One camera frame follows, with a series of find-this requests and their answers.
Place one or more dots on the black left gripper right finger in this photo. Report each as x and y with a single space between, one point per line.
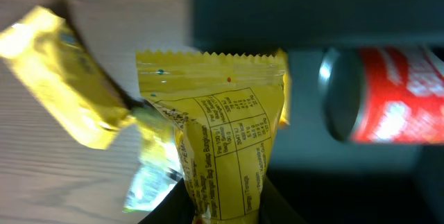
274 209

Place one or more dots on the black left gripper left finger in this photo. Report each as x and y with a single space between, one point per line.
176 208

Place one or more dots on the yellow Lemond biscuit packet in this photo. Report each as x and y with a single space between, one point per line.
286 109

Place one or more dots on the small yellow snack packet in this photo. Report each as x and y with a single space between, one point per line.
226 110

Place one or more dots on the red Pringles can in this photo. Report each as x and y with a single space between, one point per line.
387 95

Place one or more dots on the large yellow snack packet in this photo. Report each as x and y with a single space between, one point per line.
43 52

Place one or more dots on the green silver snack packet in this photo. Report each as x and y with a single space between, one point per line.
159 169

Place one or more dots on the black open gift box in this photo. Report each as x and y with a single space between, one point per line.
322 179

